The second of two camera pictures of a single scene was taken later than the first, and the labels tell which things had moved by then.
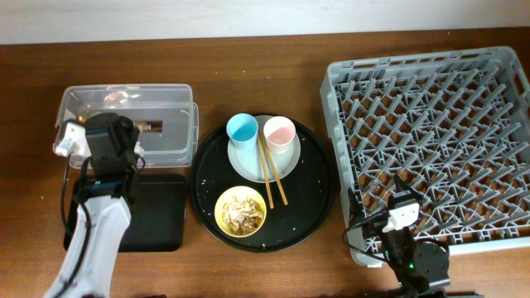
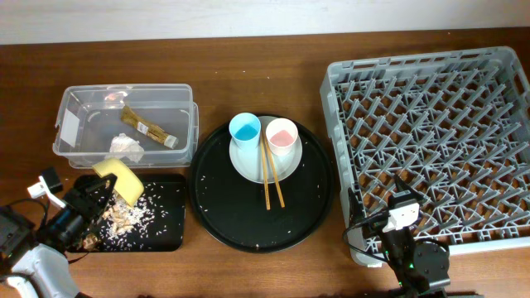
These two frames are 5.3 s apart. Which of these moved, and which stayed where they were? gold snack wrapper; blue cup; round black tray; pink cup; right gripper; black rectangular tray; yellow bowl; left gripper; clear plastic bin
Moved: left gripper; yellow bowl; gold snack wrapper
Stayed: blue cup; right gripper; black rectangular tray; clear plastic bin; round black tray; pink cup
